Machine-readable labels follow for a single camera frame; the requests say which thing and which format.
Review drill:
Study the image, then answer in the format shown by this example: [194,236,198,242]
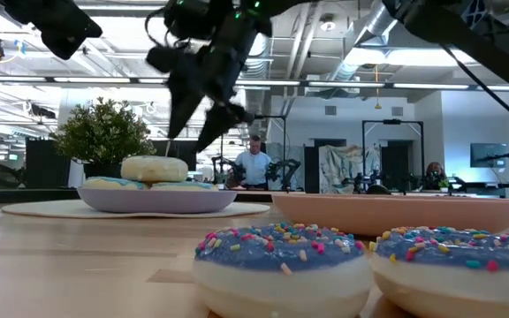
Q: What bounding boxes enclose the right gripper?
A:
[146,8,273,154]

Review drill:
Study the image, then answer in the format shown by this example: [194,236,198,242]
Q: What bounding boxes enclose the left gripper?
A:
[0,0,103,61]

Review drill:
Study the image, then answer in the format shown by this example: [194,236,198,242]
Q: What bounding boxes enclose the cream donut blue drizzle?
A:
[120,155,190,184]

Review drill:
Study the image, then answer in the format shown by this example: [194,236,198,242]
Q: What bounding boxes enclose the blue iced donut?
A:
[80,176,149,191]

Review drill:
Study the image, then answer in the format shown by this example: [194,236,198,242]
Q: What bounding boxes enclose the black computer monitor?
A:
[148,140,199,171]

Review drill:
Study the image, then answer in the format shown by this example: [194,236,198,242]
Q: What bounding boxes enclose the person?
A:
[425,161,448,191]
[235,134,273,191]

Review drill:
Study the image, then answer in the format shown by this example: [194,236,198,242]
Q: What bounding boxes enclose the purple plate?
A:
[76,188,239,215]

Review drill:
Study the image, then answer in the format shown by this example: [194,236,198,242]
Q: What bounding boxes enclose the potted green plant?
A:
[49,96,157,180]

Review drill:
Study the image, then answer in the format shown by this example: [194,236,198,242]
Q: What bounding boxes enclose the black monitor back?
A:
[25,137,72,187]

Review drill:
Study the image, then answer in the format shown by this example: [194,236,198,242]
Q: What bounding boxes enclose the long ceiling light bar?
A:
[0,74,509,93]

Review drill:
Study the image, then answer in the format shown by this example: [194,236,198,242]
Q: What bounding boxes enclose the crumpled pale sheet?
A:
[318,144,382,194]

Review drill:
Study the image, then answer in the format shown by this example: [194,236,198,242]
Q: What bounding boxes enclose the round ceiling sensor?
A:
[319,15,338,33]

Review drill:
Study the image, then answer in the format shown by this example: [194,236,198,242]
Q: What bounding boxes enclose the round white placemat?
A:
[0,199,271,220]

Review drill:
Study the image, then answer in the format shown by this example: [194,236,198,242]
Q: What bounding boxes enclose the purple sprinkled donut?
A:
[368,225,509,318]
[191,222,374,318]

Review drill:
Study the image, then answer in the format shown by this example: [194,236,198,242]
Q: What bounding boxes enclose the pink plate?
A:
[270,193,509,238]

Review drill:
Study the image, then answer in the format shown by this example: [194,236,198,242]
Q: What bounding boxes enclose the black background rig frame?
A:
[220,114,287,191]
[361,118,426,191]

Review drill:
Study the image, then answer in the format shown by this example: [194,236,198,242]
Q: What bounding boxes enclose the silver ceiling duct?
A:
[245,34,277,138]
[324,0,397,96]

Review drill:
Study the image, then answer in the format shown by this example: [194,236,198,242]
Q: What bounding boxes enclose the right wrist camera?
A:
[162,0,220,43]

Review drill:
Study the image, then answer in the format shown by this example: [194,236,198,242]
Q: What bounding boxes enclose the black table frame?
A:
[0,187,274,207]

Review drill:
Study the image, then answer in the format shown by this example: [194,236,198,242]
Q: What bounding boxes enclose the yellow hanging cord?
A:
[373,64,383,110]

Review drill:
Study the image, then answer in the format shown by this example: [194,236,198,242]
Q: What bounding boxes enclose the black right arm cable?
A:
[439,43,509,142]

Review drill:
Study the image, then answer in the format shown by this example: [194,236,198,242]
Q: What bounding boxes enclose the wall-mounted screen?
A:
[469,142,509,170]

